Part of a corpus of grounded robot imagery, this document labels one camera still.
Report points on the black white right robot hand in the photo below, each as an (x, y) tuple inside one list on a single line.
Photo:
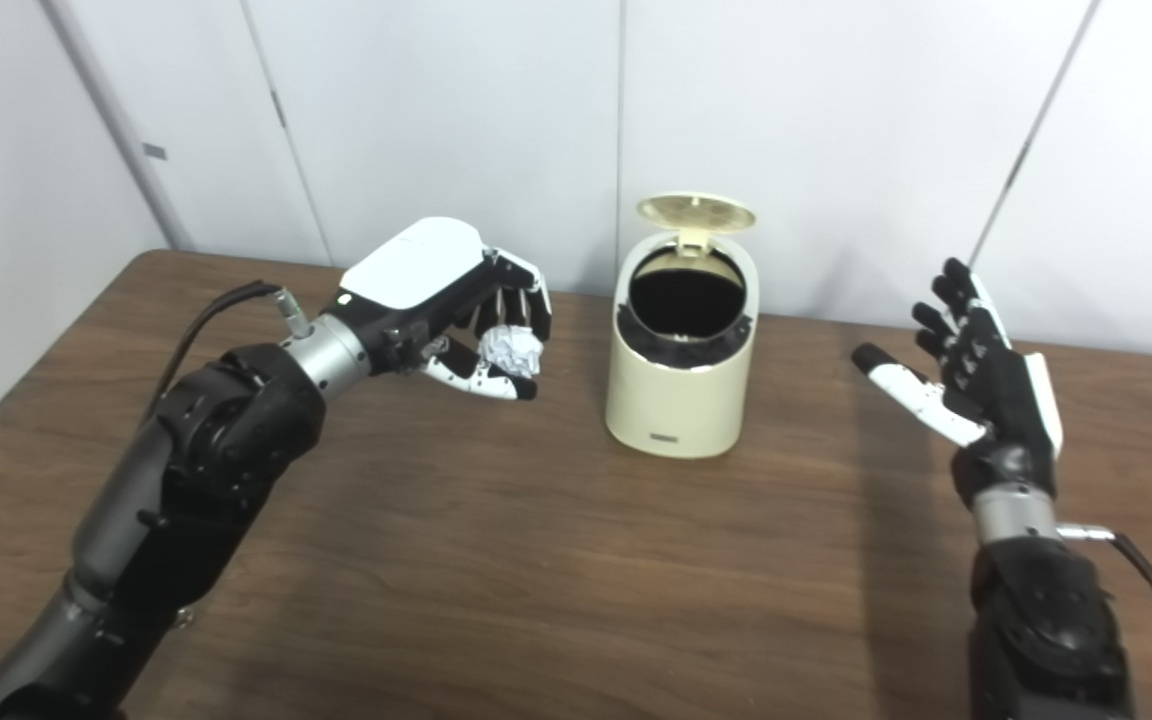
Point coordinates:
[(1001, 400)]

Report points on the gray wall post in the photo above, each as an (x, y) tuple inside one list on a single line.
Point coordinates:
[(116, 130)]

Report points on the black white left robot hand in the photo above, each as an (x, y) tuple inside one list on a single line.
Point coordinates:
[(416, 265)]

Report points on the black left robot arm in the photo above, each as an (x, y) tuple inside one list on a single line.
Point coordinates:
[(176, 500)]

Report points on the small gray post label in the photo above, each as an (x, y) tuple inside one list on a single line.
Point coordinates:
[(154, 151)]

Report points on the white paper ball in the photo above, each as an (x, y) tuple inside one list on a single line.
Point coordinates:
[(511, 350)]

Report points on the cream-colored cylindrical bin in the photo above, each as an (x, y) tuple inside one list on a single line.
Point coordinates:
[(681, 405)]

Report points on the black bin liner bag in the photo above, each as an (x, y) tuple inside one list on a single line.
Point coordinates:
[(686, 305)]

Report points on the cream round bin lid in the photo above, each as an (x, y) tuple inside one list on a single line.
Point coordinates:
[(696, 212)]

